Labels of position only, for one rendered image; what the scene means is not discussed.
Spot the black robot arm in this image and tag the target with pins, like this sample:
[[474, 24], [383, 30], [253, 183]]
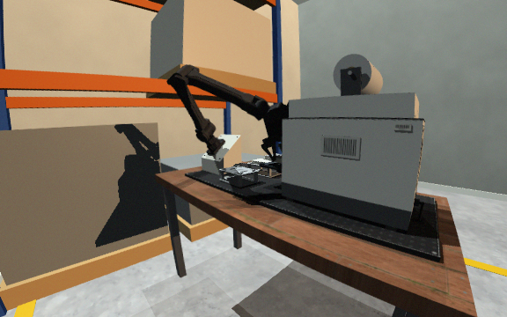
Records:
[[188, 75]]

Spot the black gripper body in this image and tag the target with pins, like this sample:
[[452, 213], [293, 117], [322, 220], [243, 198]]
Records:
[[277, 138]]

